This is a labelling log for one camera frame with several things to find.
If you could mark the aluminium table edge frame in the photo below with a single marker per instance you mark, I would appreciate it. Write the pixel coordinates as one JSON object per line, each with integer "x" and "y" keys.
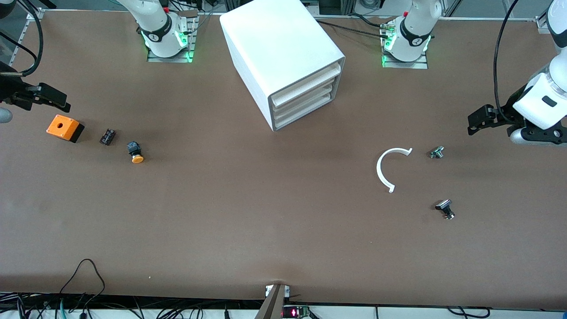
{"x": 34, "y": 14}

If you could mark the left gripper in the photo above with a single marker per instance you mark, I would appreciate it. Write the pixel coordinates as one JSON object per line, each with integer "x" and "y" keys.
{"x": 509, "y": 113}

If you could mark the small chrome tee fitting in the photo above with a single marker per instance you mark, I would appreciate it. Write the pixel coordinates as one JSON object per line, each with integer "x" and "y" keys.
{"x": 436, "y": 152}

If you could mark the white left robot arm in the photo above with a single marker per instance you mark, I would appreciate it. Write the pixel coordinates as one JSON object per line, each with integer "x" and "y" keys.
{"x": 418, "y": 17}

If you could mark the grey camera mount bar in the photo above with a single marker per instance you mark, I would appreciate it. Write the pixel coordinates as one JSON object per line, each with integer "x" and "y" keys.
{"x": 272, "y": 305}

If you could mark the white drawer cabinet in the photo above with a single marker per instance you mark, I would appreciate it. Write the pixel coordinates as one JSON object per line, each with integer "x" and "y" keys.
{"x": 274, "y": 40}

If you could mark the black button with grey cap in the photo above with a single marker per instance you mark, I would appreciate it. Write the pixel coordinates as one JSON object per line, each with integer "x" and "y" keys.
{"x": 444, "y": 205}

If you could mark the orange mushroom push button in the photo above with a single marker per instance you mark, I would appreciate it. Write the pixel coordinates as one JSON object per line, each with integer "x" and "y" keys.
{"x": 137, "y": 158}

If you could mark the orange and black switch box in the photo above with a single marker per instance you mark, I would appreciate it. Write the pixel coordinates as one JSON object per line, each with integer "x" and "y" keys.
{"x": 62, "y": 126}

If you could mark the black cylindrical capacitor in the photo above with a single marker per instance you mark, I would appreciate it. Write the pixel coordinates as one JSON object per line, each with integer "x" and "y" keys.
{"x": 107, "y": 137}

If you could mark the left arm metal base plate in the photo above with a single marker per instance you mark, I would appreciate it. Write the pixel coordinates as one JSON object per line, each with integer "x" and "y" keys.
{"x": 407, "y": 64}

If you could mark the white plastic drawer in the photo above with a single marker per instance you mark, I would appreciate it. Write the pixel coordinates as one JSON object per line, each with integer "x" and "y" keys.
{"x": 305, "y": 95}
{"x": 305, "y": 85}
{"x": 305, "y": 106}

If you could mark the small board with red light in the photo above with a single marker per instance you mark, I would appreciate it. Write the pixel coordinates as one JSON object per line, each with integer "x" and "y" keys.
{"x": 294, "y": 313}

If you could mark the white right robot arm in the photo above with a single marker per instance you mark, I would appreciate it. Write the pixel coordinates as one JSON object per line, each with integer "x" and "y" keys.
{"x": 155, "y": 17}

